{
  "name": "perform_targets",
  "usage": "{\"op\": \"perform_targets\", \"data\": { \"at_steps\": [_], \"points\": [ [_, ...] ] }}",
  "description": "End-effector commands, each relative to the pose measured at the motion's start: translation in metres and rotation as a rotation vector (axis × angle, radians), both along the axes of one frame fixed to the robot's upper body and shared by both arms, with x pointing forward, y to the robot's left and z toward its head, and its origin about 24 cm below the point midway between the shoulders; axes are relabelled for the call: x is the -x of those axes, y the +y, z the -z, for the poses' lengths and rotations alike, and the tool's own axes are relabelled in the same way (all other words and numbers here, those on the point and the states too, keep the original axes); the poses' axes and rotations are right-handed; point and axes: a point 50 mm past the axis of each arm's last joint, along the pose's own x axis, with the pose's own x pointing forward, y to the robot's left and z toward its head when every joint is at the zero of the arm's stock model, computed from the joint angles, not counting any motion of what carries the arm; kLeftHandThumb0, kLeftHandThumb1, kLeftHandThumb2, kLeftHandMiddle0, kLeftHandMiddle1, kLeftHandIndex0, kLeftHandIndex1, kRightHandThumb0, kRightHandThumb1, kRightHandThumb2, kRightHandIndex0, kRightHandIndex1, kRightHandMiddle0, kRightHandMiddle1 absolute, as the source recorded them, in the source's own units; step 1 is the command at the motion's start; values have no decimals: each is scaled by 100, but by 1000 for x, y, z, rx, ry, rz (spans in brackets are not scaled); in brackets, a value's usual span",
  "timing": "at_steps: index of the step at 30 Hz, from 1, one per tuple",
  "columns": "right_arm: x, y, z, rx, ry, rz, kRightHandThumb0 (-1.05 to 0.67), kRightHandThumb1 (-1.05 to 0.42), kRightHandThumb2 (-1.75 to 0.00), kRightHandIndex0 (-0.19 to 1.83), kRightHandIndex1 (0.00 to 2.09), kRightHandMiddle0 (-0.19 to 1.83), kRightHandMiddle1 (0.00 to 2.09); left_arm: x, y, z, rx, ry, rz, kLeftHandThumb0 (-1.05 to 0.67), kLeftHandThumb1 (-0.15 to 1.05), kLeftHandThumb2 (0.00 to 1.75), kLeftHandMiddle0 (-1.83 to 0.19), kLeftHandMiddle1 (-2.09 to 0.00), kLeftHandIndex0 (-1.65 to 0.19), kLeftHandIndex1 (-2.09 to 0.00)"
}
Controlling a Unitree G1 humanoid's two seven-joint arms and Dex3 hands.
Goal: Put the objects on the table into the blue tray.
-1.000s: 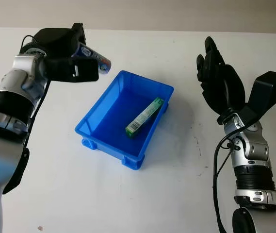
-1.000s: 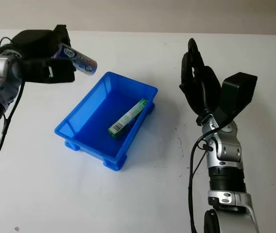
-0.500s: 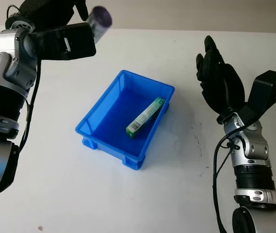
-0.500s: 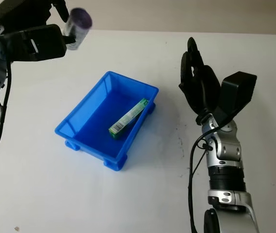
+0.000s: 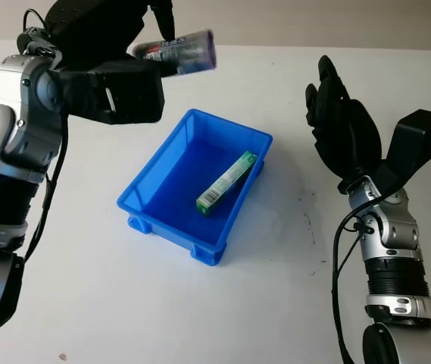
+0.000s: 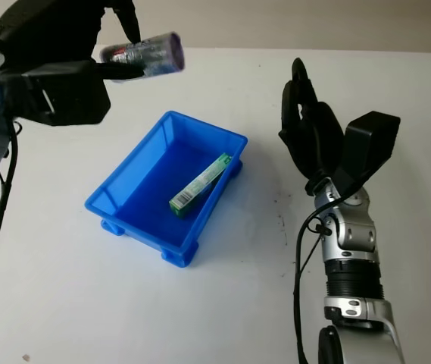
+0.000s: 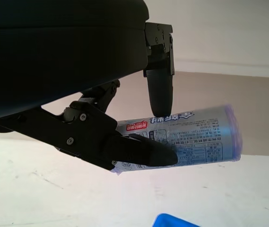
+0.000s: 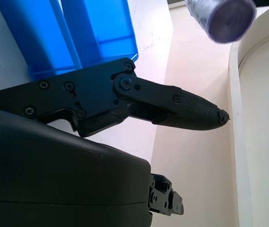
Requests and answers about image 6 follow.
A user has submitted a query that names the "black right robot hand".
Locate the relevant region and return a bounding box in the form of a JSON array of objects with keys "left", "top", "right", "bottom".
[{"left": 278, "top": 57, "right": 347, "bottom": 182}]

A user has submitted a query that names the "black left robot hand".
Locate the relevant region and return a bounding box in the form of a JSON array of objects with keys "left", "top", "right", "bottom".
[{"left": 0, "top": 0, "right": 144, "bottom": 81}]

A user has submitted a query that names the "purple cylindrical bag roll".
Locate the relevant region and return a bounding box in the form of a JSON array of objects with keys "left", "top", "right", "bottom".
[{"left": 99, "top": 32, "right": 186, "bottom": 83}]

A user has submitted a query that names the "green toothpaste box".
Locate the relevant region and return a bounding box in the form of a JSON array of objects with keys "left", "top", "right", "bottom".
[{"left": 168, "top": 152, "right": 235, "bottom": 220}]

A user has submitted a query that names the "blue plastic tray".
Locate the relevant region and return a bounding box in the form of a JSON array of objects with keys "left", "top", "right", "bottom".
[{"left": 84, "top": 110, "right": 249, "bottom": 268}]

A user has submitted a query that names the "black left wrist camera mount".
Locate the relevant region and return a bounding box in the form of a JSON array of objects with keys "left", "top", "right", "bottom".
[{"left": 0, "top": 59, "right": 111, "bottom": 127}]

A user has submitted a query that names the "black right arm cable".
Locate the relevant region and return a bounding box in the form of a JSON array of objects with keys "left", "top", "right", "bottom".
[{"left": 292, "top": 113, "right": 356, "bottom": 364}]

